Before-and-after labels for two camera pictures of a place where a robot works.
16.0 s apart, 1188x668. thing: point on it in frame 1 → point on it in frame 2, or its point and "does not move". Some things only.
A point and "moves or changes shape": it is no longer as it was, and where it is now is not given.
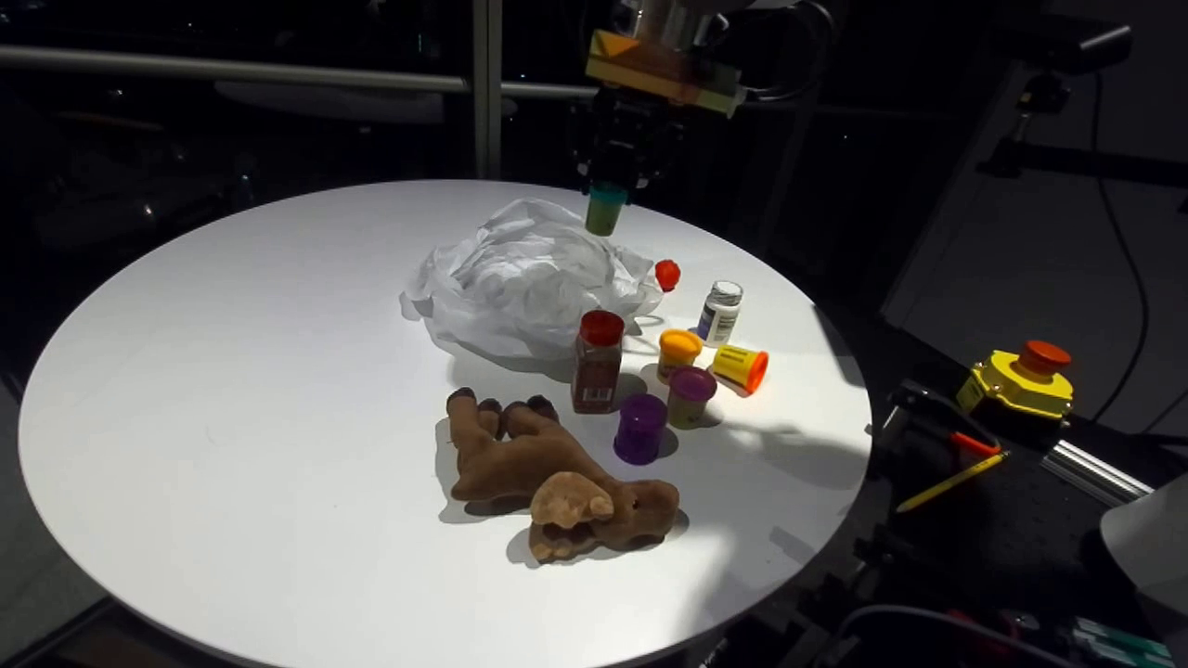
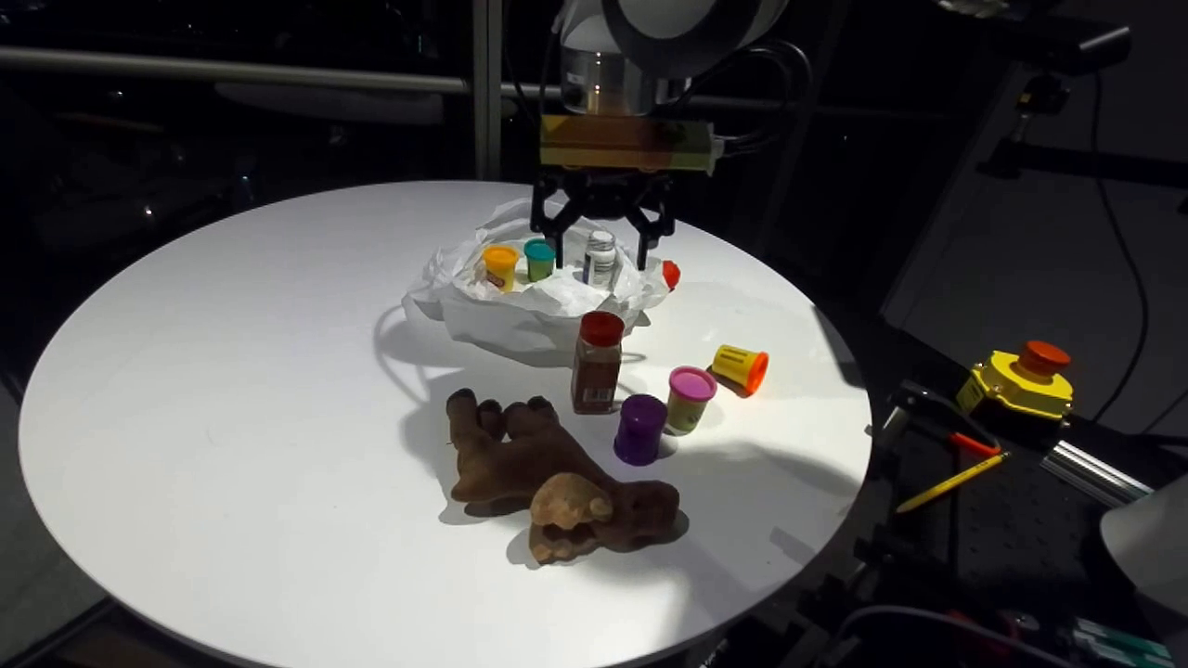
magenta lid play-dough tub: x=688 y=395 does not move
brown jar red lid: x=597 y=366 does not move
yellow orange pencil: x=984 y=467 does not move
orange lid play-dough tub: x=676 y=347 → x=499 y=261
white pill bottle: x=720 y=312 → x=602 y=259
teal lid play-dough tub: x=602 y=209 moves or changes shape
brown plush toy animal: x=525 y=454 does not move
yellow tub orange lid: x=741 y=366 does not move
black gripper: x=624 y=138 → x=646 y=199
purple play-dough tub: x=639 y=427 does not move
